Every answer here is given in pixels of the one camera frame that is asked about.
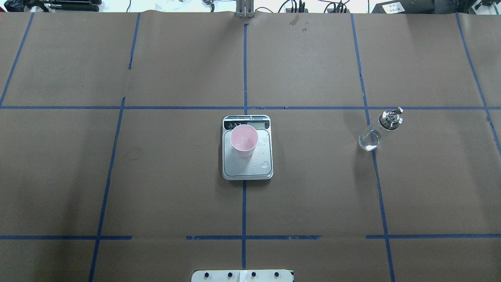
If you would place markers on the pink plastic cup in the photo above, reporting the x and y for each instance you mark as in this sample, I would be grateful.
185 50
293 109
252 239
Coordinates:
244 139

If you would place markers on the silver digital kitchen scale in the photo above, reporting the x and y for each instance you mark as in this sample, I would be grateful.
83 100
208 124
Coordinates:
259 166

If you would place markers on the black box with label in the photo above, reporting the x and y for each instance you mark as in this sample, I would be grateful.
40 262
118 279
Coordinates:
404 7

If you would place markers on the blue patterned cloth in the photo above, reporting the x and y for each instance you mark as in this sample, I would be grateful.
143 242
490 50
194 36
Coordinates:
15 6

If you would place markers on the aluminium frame post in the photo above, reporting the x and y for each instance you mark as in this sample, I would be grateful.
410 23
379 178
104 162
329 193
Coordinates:
245 9

